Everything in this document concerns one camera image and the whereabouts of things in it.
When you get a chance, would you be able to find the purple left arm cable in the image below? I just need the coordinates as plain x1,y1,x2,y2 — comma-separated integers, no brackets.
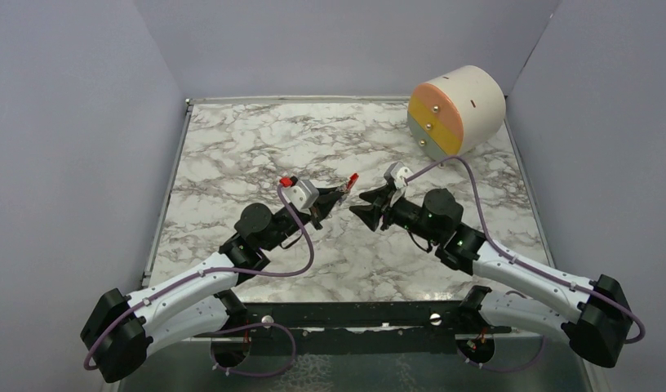
82,184,316,372

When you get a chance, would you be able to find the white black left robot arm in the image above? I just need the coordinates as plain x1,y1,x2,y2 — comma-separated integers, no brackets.
80,177,350,383

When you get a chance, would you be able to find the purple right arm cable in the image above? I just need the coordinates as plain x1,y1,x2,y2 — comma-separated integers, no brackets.
406,155,646,345

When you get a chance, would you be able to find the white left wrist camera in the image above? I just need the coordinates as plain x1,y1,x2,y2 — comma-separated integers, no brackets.
279,176,320,212

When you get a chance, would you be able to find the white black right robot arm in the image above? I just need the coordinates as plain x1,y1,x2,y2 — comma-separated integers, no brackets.
349,184,633,368

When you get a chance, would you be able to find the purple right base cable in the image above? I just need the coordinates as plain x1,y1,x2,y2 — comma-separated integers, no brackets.
455,335,549,375

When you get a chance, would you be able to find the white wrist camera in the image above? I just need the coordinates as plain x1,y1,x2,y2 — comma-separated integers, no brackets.
279,176,320,212
384,162,413,206

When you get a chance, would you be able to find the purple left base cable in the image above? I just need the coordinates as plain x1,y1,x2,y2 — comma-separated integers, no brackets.
209,323,297,378

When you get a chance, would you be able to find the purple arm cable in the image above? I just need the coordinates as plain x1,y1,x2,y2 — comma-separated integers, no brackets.
82,184,316,372
406,155,646,345

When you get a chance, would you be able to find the round cream drawer cabinet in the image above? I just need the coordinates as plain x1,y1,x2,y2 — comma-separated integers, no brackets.
407,65,506,161

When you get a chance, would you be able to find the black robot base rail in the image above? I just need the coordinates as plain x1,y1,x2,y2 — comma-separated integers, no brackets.
203,301,510,359

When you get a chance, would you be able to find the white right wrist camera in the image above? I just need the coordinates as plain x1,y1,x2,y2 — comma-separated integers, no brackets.
384,162,413,206

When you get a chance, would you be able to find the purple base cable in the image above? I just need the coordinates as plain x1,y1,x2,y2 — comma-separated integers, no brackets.
209,323,297,378
455,335,549,375

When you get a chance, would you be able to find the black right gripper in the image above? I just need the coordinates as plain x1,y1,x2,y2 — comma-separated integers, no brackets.
349,183,441,244

